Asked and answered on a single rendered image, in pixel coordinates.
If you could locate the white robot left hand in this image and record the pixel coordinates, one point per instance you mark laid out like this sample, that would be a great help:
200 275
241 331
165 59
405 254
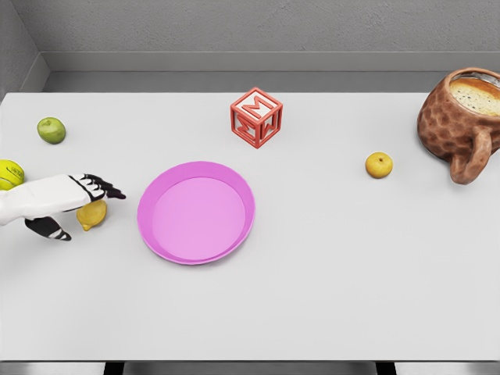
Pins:
62 193

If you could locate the yellow lemon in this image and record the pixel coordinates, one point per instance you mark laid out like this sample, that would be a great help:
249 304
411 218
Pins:
93 216

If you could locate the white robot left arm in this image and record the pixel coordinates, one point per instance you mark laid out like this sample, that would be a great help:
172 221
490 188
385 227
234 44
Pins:
9 205

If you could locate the pink round plate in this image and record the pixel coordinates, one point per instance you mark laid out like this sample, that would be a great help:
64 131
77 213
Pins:
196 213

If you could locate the yellow tennis ball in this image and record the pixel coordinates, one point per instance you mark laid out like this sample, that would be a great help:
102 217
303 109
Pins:
9 173

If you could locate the green lime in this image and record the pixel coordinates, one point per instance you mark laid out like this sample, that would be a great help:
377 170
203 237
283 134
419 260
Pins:
51 130

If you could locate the red letter block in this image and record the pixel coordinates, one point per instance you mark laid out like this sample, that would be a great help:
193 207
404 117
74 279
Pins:
256 117

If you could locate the small yellow round fruit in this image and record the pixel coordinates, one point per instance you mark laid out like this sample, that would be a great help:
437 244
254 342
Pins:
379 165

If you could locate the brown ceramic mug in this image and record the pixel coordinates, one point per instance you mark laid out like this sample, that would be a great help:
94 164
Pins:
449 121

